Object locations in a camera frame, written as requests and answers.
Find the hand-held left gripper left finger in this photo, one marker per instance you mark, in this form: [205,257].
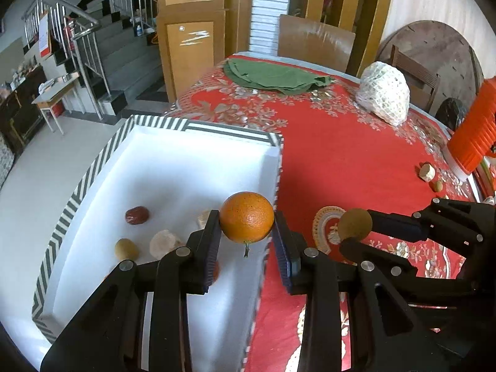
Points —
[211,248]

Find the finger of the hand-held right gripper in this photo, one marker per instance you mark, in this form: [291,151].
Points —
[395,226]
[360,254]

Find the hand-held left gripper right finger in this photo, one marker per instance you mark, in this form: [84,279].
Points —
[285,255]

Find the brown longan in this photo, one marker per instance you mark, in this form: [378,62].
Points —
[354,224]

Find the orange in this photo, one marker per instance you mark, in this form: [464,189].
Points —
[246,215]

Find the white box with striped sides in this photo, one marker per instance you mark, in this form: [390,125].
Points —
[193,155]

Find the beige lumpy fruit piece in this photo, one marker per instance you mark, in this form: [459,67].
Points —
[162,242]
[426,171]

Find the small brown round fruit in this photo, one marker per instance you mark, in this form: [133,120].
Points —
[438,186]

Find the red jujube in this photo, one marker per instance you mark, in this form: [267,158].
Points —
[136,216]

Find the yellow-green round fruit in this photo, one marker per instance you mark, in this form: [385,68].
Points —
[126,248]

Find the red floral tablecloth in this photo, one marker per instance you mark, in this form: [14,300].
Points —
[329,155]

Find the red thermos jug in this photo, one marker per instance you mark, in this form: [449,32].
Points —
[472,135]

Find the black bag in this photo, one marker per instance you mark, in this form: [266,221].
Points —
[451,114]

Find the white foam net pile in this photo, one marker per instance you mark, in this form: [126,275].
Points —
[383,93]

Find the dark wooden chair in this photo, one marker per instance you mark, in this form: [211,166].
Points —
[416,77]

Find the green cloth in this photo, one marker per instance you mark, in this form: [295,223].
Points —
[271,75]

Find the round wooden table top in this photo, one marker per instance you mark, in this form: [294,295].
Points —
[438,46]

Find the wooden cabinet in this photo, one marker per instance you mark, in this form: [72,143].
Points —
[190,58]

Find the light wooden chair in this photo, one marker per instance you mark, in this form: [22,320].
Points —
[316,42]

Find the grey staircase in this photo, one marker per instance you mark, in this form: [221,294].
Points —
[124,58]

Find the small white side table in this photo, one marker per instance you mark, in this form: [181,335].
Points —
[54,95]

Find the wooden slatted partition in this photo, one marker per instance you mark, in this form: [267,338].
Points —
[348,0]

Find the dark wooden sideboard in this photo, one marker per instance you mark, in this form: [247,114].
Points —
[19,112]

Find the white folding shutter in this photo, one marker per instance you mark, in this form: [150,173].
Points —
[269,7]

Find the stainless stair railing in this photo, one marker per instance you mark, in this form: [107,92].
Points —
[83,35]

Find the red white hanging sign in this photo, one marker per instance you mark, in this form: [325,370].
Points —
[44,35]

